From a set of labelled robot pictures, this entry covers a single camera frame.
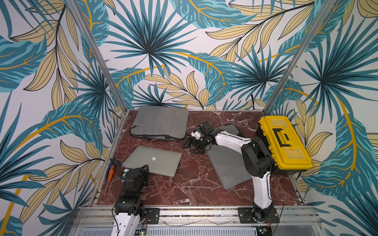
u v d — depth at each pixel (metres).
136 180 0.62
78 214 0.74
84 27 0.74
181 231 0.70
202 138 0.83
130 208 0.56
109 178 0.83
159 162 0.90
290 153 0.78
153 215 0.73
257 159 0.53
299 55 0.86
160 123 1.04
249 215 0.73
